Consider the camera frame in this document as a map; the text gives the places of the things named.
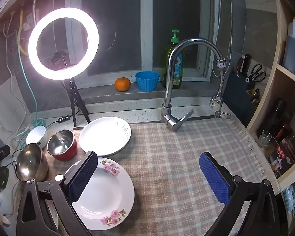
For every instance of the flexible metal faucet sprayer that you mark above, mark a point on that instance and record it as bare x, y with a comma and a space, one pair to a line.
215, 100

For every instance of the dark knife block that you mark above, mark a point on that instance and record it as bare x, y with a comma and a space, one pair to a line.
236, 98

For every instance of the beige wooden shelf unit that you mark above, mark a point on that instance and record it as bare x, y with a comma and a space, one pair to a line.
292, 81

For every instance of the dark round lid stand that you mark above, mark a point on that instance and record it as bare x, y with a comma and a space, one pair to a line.
2, 177

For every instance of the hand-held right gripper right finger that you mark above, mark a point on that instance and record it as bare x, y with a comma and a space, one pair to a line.
212, 177

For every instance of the red steel bowl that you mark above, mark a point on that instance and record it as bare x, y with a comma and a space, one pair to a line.
64, 153

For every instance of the blue ribbed silicone cup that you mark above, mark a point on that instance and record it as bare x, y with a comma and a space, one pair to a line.
147, 82

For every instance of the orange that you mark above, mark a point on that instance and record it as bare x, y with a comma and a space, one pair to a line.
122, 84

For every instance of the small chrome sink fitting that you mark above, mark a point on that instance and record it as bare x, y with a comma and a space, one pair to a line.
221, 114

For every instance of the beige plaid cloth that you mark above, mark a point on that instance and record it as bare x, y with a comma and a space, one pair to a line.
174, 164

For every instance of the chrome faucet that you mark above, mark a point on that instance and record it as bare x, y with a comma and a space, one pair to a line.
170, 78

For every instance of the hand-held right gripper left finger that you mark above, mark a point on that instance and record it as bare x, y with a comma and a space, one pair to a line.
82, 177

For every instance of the white bowl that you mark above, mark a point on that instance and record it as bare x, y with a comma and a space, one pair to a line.
35, 135

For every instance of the white plate pink flowers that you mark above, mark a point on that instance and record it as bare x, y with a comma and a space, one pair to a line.
105, 191

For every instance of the white plate grey leaf print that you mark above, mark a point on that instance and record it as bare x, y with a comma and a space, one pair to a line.
100, 132

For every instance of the red black printed box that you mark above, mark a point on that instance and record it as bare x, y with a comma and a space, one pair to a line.
282, 154

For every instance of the white window frame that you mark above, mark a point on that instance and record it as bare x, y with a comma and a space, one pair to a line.
146, 29

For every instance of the dark bottle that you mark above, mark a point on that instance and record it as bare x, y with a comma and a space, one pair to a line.
279, 115

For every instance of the small clear glass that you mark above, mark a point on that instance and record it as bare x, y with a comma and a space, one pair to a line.
265, 139

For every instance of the large dark liquid jug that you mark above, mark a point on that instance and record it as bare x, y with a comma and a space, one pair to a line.
293, 51

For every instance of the large steel bowl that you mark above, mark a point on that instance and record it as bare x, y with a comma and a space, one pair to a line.
27, 162

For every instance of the green dish soap bottle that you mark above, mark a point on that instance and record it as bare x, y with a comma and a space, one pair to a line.
179, 71

